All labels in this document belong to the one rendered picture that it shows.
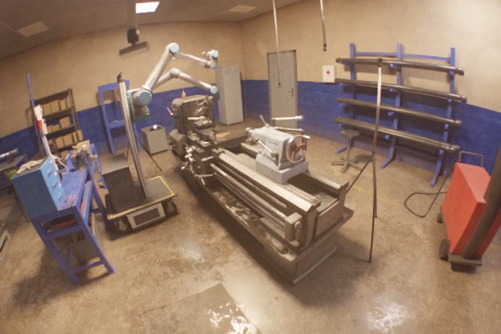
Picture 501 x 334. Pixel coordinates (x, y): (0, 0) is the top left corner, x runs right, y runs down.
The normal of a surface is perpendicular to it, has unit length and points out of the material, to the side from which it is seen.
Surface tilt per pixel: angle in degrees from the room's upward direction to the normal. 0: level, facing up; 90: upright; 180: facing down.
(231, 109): 90
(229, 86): 90
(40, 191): 90
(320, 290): 0
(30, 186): 90
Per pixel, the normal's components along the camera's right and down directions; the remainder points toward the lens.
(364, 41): -0.82, 0.25
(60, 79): 0.58, 0.25
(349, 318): -0.07, -0.94
